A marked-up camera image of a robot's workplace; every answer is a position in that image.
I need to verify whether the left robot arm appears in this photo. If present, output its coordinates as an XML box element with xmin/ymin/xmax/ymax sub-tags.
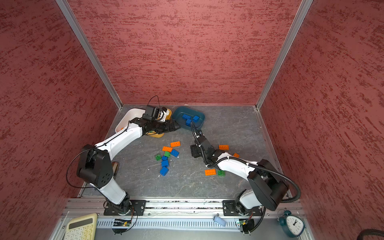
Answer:
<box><xmin>77</xmin><ymin>118</ymin><xmax>181</xmax><ymax>216</ymax></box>

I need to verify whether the white plastic bin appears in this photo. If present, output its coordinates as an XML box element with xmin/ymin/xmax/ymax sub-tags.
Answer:
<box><xmin>115</xmin><ymin>108</ymin><xmax>145</xmax><ymax>133</ymax></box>

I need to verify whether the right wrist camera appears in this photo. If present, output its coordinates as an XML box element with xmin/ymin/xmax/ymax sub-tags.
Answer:
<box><xmin>190</xmin><ymin>122</ymin><xmax>201</xmax><ymax>145</ymax></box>

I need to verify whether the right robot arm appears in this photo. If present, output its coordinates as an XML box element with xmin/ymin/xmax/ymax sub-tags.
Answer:
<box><xmin>191</xmin><ymin>136</ymin><xmax>301</xmax><ymax>213</ymax></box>

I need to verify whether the teal alarm clock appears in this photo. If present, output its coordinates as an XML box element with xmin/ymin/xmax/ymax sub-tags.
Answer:
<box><xmin>279</xmin><ymin>210</ymin><xmax>305</xmax><ymax>238</ymax></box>

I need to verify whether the yellow plastic bin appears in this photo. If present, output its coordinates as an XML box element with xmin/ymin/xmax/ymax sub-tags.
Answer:
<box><xmin>148</xmin><ymin>109</ymin><xmax>172</xmax><ymax>138</ymax></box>

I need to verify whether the blue long lego brick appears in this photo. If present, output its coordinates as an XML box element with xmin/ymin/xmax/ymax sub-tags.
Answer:
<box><xmin>182</xmin><ymin>114</ymin><xmax>191</xmax><ymax>120</ymax></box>

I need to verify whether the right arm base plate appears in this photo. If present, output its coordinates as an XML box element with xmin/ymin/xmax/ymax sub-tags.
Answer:
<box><xmin>222</xmin><ymin>200</ymin><xmax>263</xmax><ymax>217</ymax></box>

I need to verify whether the teal plastic bin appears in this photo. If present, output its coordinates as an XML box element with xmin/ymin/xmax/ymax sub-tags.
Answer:
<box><xmin>172</xmin><ymin>107</ymin><xmax>205</xmax><ymax>130</ymax></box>

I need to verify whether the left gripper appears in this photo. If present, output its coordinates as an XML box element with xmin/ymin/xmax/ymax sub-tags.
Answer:
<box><xmin>151</xmin><ymin>119</ymin><xmax>181</xmax><ymax>133</ymax></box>

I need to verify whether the cream calculator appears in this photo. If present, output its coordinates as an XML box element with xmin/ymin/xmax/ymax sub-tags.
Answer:
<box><xmin>64</xmin><ymin>213</ymin><xmax>98</xmax><ymax>240</ymax></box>

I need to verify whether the plaid pouch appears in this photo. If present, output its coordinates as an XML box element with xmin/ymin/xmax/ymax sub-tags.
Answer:
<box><xmin>112</xmin><ymin>162</ymin><xmax>119</xmax><ymax>179</ymax></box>

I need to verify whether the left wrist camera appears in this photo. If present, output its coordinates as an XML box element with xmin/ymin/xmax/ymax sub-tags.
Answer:
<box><xmin>142</xmin><ymin>105</ymin><xmax>168</xmax><ymax>122</ymax></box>

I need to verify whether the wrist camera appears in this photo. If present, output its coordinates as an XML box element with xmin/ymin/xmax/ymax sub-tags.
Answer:
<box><xmin>142</xmin><ymin>105</ymin><xmax>168</xmax><ymax>122</ymax></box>
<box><xmin>190</xmin><ymin>122</ymin><xmax>201</xmax><ymax>145</ymax></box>

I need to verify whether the small blue cylinder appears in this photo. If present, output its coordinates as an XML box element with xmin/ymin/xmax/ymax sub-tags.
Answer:
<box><xmin>213</xmin><ymin>215</ymin><xmax>227</xmax><ymax>227</ymax></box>

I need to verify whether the large orange lego plate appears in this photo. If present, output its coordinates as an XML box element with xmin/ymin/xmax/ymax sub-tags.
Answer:
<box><xmin>162</xmin><ymin>146</ymin><xmax>173</xmax><ymax>152</ymax></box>

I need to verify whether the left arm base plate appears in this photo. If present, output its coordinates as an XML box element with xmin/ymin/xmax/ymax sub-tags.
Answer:
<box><xmin>104</xmin><ymin>200</ymin><xmax>147</xmax><ymax>216</ymax></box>

